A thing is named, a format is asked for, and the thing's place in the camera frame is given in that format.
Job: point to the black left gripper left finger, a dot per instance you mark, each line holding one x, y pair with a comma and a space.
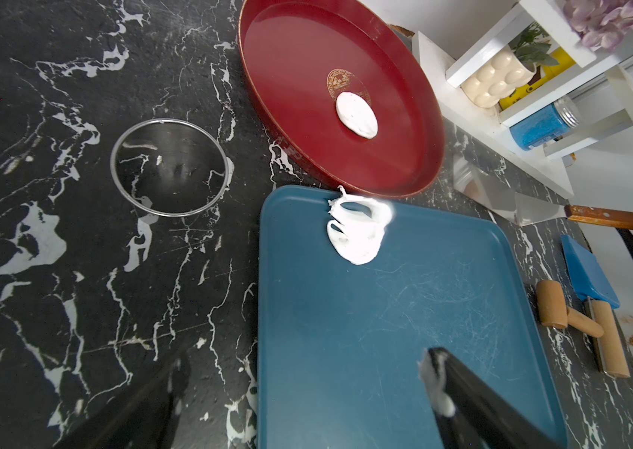
145, 415

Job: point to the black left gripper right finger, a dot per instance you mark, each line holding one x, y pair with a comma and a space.
468, 413

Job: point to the wooden dough roller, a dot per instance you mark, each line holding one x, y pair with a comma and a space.
599, 323

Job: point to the metal scraper wooden handle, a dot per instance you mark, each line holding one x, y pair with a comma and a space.
523, 210

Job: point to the blue rectangular tray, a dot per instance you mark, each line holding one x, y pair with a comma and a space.
339, 345

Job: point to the white dough piece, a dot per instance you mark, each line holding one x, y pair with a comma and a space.
358, 226

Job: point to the round cut dough wrapper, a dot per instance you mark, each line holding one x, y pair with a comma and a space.
357, 115

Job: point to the blue dustpan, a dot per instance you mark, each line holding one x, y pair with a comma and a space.
587, 277

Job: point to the white tiered shelf stand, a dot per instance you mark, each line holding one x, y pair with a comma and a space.
446, 75

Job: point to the round red tray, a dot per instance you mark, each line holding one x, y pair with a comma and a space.
299, 55

